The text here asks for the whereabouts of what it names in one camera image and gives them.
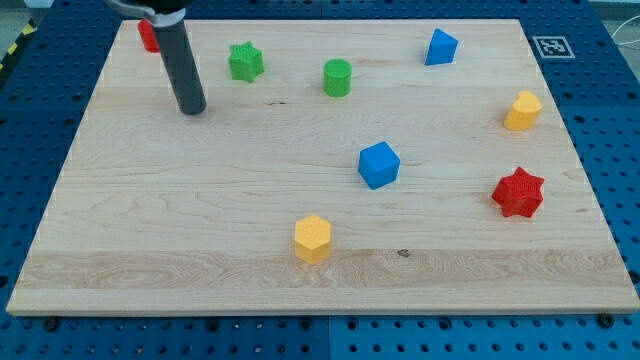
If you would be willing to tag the blue cube block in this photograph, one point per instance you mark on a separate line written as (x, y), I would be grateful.
(378, 165)

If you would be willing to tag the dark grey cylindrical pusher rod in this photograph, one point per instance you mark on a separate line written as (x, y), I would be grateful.
(179, 62)

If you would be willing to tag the red block behind rod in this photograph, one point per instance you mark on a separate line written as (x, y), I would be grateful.
(147, 35)

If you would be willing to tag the green cylinder block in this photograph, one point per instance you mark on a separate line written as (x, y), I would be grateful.
(337, 77)

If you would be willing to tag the green star block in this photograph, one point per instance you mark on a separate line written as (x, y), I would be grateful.
(246, 62)

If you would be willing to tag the yellow hexagon block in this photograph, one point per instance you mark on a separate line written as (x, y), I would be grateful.
(312, 239)

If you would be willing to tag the black white fiducial marker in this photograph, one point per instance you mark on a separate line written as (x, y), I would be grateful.
(553, 47)

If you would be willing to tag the light wooden board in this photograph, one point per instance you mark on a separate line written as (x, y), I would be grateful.
(157, 213)

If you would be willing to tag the yellow heart block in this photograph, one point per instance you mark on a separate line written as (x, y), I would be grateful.
(523, 112)

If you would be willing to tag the red star block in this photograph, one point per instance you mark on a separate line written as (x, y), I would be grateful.
(519, 194)

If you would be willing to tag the blue triangular prism block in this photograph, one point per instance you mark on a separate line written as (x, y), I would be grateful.
(442, 48)

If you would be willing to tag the yellow black hazard tape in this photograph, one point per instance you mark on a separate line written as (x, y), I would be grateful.
(17, 47)

